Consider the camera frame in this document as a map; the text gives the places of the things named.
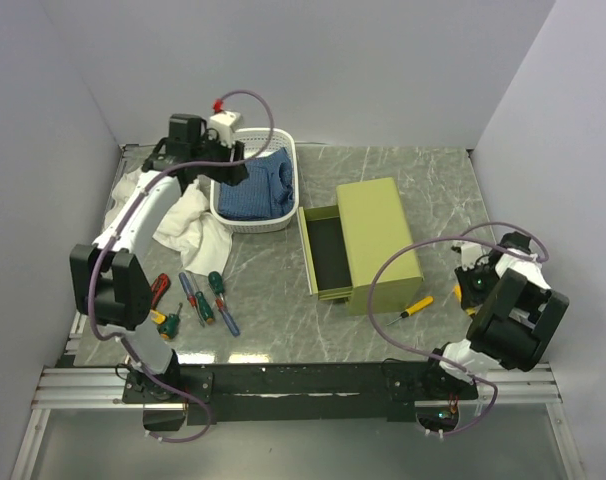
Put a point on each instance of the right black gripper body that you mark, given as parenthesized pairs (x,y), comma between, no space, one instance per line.
(478,282)

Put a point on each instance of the yellow precision screwdriver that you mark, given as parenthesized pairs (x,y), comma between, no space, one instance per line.
(413,309)

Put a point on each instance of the white cloth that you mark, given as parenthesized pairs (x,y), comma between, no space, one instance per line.
(190,228)

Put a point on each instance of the olive green metal drawer box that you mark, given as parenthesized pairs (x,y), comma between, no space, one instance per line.
(375,227)

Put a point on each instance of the yellow short screwdriver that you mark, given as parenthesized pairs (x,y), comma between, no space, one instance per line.
(458,292)

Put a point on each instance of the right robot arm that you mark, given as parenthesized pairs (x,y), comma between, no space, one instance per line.
(514,314)

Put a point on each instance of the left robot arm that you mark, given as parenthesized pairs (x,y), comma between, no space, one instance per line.
(109,284)

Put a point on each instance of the blue checkered cloth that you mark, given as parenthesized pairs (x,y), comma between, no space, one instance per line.
(267,193)

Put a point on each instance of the white plastic perforated basket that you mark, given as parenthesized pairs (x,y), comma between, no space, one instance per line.
(263,142)

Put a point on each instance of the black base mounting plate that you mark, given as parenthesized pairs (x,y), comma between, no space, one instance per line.
(203,394)

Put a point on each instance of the stubby green screwdriver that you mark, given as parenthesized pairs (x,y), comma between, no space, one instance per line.
(170,327)

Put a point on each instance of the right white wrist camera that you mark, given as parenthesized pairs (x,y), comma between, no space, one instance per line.
(469,252)

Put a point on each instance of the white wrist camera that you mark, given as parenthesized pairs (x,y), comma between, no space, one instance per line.
(222,124)
(469,252)

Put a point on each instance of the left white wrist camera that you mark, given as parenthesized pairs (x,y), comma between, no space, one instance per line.
(222,124)

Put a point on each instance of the aluminium frame rail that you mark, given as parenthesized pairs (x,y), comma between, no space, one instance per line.
(101,388)

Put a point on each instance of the blue red handled screwdriver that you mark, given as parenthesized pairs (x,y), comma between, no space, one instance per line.
(227,317)

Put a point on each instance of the orange handled pliers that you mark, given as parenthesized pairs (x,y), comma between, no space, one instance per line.
(157,317)

